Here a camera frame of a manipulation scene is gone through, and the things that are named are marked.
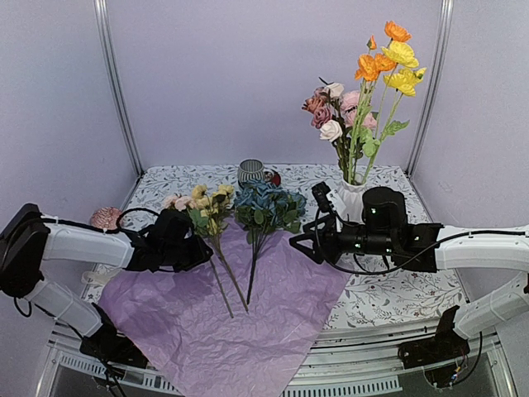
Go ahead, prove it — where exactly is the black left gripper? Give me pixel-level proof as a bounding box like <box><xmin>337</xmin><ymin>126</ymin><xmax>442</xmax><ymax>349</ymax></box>
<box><xmin>161</xmin><ymin>234</ymin><xmax>213</xmax><ymax>273</ymax></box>

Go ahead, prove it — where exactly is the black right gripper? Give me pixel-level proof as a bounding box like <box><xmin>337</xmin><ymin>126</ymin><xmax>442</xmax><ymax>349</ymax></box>
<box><xmin>289</xmin><ymin>213</ymin><xmax>396</xmax><ymax>265</ymax></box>

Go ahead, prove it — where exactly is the pale yellow rose stem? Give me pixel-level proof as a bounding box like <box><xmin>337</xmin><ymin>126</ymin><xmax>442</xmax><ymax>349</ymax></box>
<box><xmin>187</xmin><ymin>184</ymin><xmax>249</xmax><ymax>313</ymax></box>

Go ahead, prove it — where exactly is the white ribbed vase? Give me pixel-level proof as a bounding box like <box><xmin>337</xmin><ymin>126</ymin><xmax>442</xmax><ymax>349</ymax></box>
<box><xmin>337</xmin><ymin>180</ymin><xmax>366</xmax><ymax>222</ymax></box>

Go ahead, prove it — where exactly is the purple wrapping paper sheet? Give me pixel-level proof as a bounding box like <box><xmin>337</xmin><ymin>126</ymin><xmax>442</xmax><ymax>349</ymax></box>
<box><xmin>98</xmin><ymin>223</ymin><xmax>348</xmax><ymax>396</ymax></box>

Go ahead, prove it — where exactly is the cream printed ribbon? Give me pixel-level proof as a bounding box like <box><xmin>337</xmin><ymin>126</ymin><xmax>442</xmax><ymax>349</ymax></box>
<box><xmin>81</xmin><ymin>271</ymin><xmax>114</xmax><ymax>286</ymax></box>

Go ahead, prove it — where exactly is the three rose flower stem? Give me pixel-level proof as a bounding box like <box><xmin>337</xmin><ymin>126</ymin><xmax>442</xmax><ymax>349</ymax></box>
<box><xmin>302</xmin><ymin>90</ymin><xmax>350</xmax><ymax>182</ymax></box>

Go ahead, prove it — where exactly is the pink peony flower stem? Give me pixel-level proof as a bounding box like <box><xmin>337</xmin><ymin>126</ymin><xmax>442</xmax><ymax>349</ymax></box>
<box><xmin>339</xmin><ymin>86</ymin><xmax>377</xmax><ymax>184</ymax></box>

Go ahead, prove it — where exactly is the yellow flower stem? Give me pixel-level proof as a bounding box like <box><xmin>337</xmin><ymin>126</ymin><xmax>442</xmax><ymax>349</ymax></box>
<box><xmin>357</xmin><ymin>40</ymin><xmax>427</xmax><ymax>183</ymax></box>

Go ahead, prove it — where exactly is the orange poppy flower stem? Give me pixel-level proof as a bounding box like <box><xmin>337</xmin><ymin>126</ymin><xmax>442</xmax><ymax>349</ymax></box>
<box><xmin>347</xmin><ymin>21</ymin><xmax>425</xmax><ymax>184</ymax></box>

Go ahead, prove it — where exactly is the pale pink peony stem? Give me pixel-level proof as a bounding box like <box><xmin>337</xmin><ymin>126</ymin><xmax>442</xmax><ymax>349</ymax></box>
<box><xmin>163</xmin><ymin>194</ymin><xmax>198</xmax><ymax>212</ymax></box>

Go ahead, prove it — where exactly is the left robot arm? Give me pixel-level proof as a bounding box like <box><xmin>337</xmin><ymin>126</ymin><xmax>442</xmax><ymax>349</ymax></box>
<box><xmin>1</xmin><ymin>203</ymin><xmax>212</xmax><ymax>368</ymax></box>

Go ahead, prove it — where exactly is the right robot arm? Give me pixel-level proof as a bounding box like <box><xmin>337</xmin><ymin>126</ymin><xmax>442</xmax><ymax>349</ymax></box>
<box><xmin>289</xmin><ymin>183</ymin><xmax>528</xmax><ymax>369</ymax></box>

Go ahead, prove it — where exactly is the floral tablecloth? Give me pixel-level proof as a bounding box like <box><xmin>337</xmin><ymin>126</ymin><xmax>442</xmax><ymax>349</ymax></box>
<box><xmin>82</xmin><ymin>165</ymin><xmax>466</xmax><ymax>329</ymax></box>

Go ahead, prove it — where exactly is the blue hydrangea flower bunch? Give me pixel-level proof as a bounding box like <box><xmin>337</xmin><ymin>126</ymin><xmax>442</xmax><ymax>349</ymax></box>
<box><xmin>234</xmin><ymin>179</ymin><xmax>307</xmax><ymax>303</ymax></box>

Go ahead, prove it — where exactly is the red patterned saucer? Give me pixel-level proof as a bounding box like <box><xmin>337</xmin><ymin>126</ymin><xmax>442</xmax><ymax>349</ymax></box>
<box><xmin>264</xmin><ymin>170</ymin><xmax>281</xmax><ymax>186</ymax></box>

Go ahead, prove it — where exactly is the pink patterned bowl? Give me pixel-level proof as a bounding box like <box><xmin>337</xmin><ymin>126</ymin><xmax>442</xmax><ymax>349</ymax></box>
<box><xmin>90</xmin><ymin>207</ymin><xmax>122</xmax><ymax>229</ymax></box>

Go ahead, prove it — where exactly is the striped ceramic cup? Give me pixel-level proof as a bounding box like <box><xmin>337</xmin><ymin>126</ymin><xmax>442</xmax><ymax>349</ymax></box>
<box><xmin>237</xmin><ymin>159</ymin><xmax>265</xmax><ymax>185</ymax></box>

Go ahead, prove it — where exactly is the aluminium front rail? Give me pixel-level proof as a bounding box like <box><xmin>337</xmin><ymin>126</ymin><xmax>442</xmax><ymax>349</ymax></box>
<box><xmin>35</xmin><ymin>320</ymin><xmax>517</xmax><ymax>396</ymax></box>

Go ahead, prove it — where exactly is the right metal frame post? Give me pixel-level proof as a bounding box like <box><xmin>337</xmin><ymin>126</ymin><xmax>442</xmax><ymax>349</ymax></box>
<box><xmin>405</xmin><ymin>0</ymin><xmax>455</xmax><ymax>179</ymax></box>

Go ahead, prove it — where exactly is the metal frame post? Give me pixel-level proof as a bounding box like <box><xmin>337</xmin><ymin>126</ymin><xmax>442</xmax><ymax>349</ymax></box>
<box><xmin>93</xmin><ymin>0</ymin><xmax>145</xmax><ymax>178</ymax></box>
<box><xmin>405</xmin><ymin>0</ymin><xmax>455</xmax><ymax>179</ymax></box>

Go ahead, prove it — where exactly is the left metal frame post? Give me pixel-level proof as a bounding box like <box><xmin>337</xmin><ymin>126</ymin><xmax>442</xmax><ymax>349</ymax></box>
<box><xmin>93</xmin><ymin>0</ymin><xmax>145</xmax><ymax>178</ymax></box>

